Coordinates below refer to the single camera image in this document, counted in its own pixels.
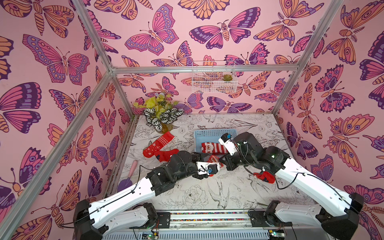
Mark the red white striped santa sock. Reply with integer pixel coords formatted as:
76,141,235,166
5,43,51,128
201,142,228,155

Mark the red santa snowflake sock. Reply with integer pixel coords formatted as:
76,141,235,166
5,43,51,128
208,155,224,177

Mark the light blue plastic basket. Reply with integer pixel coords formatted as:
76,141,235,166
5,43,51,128
194,129,238,153

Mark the red snowflake patterned sock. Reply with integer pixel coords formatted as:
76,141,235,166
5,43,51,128
254,171,276,184
143,132,179,162

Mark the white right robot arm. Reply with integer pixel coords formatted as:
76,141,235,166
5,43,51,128
219,132,364,240

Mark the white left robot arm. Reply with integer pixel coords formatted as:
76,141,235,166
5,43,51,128
73,151,220,240

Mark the glass vase with plant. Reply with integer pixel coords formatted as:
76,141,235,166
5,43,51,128
132,93,185,134

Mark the purple pink garden trowel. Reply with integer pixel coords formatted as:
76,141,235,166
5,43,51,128
117,160,138,192

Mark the small green succulent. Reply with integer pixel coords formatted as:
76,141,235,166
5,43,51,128
222,74,233,82

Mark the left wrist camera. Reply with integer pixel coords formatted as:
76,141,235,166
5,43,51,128
196,162,221,176

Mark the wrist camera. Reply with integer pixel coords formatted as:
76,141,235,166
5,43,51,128
196,162,221,176
219,133,238,156

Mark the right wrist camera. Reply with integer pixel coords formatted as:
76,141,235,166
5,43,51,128
219,133,238,156

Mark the white wire wall basket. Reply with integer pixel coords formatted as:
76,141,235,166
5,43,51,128
191,65,238,95

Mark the aluminium frame profile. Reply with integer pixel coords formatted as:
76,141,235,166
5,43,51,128
0,0,346,240

